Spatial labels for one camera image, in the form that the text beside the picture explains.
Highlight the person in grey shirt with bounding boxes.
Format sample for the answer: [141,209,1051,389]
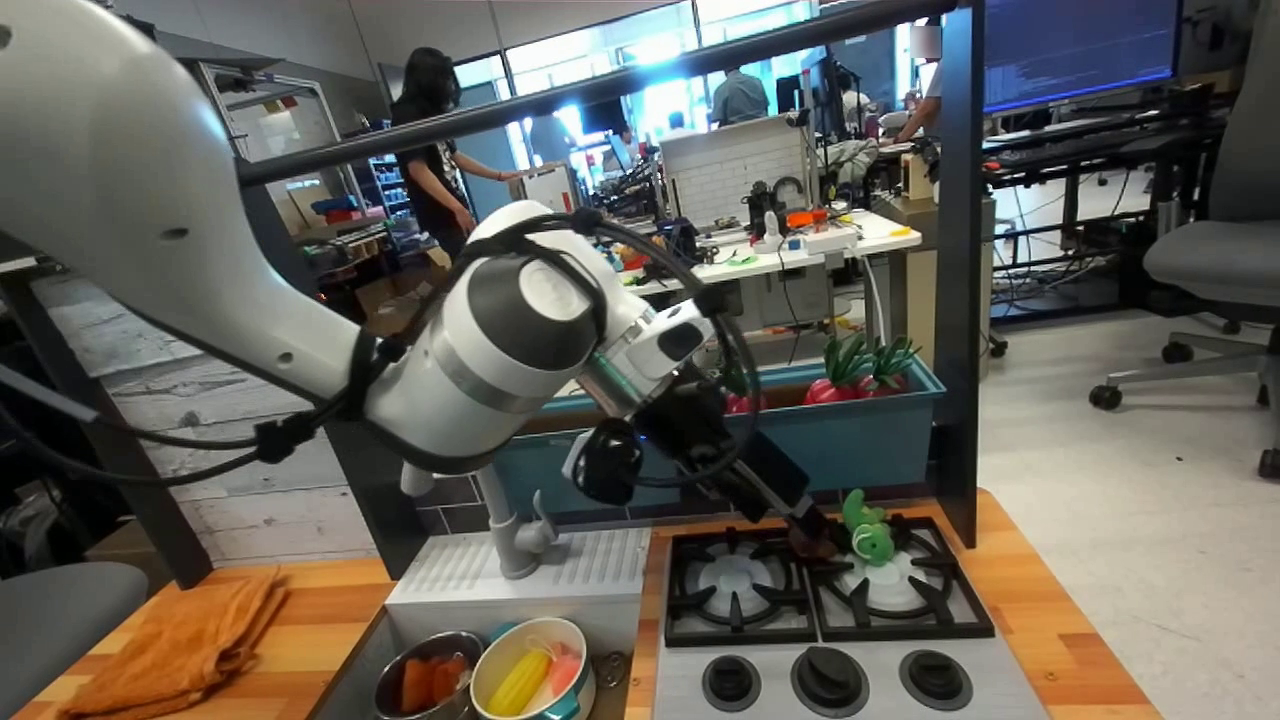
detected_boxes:
[707,59,775,133]

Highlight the black desk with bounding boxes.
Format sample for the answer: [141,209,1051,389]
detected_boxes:
[981,91,1222,323]

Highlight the black stove knob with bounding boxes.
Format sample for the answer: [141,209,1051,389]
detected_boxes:
[896,649,974,714]
[788,645,870,720]
[698,651,764,718]

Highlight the white toy sink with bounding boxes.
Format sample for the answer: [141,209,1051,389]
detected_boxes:
[314,529,654,720]

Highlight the grey office chair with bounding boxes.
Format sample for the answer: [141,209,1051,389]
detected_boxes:
[1085,0,1280,483]

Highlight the steel pot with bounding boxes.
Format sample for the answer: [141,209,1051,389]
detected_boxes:
[373,634,490,720]

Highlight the person in black clothes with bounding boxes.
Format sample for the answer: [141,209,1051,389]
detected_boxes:
[392,45,526,286]

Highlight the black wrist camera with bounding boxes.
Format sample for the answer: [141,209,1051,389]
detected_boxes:
[565,420,652,507]

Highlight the green plush toy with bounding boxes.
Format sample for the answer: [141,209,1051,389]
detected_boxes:
[837,488,896,568]

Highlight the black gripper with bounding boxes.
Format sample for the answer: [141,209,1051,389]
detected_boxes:
[636,378,850,553]

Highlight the grey padded chair seat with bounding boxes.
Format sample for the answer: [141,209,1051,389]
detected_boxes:
[0,561,152,720]

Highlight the white bowl teal outside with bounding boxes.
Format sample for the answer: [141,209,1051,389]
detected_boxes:
[469,615,600,720]

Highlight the person in white shirt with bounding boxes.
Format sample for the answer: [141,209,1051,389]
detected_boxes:
[903,16,942,156]

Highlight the grey toy stove black grates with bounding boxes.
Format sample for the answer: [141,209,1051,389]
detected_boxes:
[652,515,1051,720]

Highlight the brown plush toy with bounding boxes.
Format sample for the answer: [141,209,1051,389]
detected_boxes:
[795,515,856,563]

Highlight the blue computer monitor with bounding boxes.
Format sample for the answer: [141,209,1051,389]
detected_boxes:
[981,0,1182,122]

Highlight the pink plush carrot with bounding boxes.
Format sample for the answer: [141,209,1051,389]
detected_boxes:
[538,645,585,702]

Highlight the yellow toy corn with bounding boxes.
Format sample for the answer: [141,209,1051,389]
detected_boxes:
[482,649,553,718]

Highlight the orange cloth towel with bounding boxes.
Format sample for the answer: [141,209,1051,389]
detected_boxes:
[53,571,297,720]

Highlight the white cluttered work table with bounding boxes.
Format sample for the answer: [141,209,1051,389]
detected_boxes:
[624,205,924,365]

